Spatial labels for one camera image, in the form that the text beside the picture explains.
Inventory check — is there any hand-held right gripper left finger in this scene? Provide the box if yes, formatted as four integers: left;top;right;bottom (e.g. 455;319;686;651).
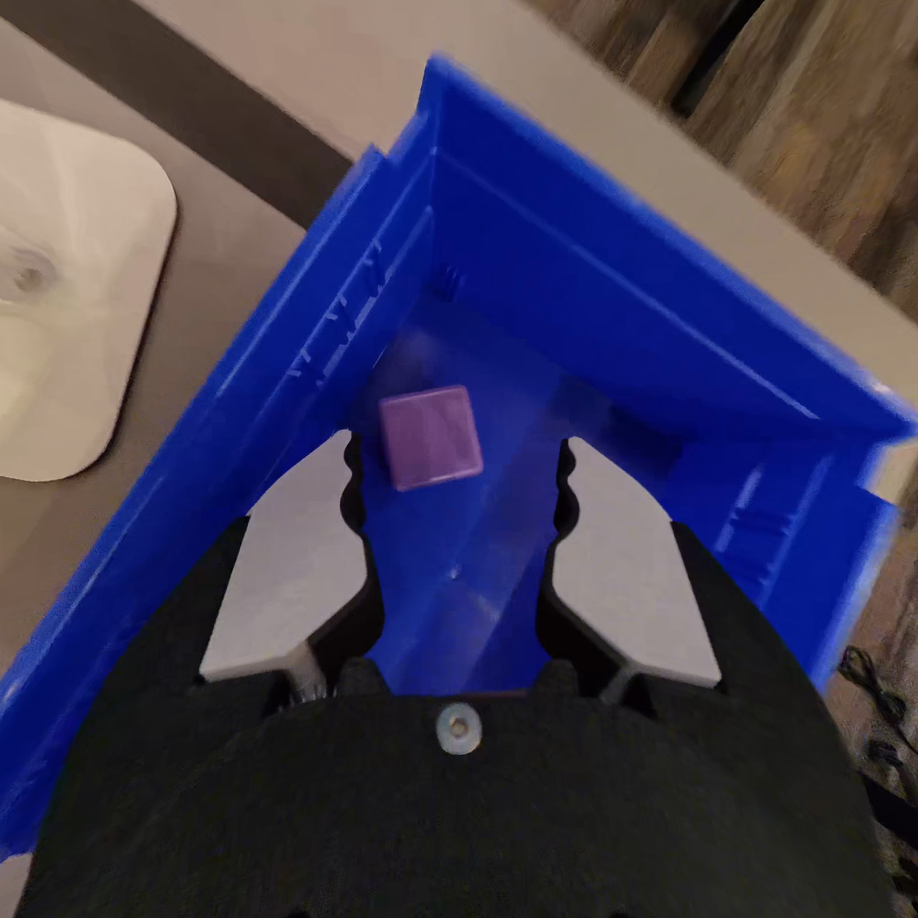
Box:
198;430;386;700

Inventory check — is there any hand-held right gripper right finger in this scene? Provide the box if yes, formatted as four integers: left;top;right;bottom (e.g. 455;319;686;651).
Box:
535;436;721;702

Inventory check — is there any purple cube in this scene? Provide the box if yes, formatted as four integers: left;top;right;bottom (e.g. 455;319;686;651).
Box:
378;385;483;493

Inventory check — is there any blue plastic bin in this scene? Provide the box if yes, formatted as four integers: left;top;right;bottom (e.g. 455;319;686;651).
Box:
0;52;918;862

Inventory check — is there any grey desk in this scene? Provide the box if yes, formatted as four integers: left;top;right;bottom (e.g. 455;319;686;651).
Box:
0;0;918;689

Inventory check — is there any white document stand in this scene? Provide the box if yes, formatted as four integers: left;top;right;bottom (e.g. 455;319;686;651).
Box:
0;97;179;483

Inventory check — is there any black cable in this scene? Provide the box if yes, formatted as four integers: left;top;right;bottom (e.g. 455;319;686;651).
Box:
838;644;918;776

